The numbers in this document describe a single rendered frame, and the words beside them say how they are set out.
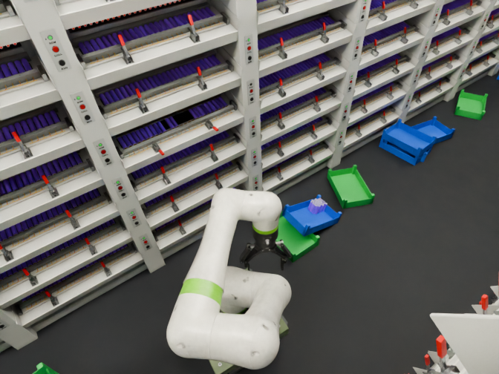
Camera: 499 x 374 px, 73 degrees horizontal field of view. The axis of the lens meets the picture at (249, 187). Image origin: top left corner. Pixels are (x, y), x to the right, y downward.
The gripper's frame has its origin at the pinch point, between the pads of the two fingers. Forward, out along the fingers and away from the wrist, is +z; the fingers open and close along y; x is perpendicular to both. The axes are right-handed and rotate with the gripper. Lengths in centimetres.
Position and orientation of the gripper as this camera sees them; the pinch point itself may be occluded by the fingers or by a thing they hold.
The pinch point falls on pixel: (265, 267)
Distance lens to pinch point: 140.2
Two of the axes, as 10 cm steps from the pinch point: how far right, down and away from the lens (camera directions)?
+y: 9.9, -0.9, 0.5
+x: -1.0, -6.7, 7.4
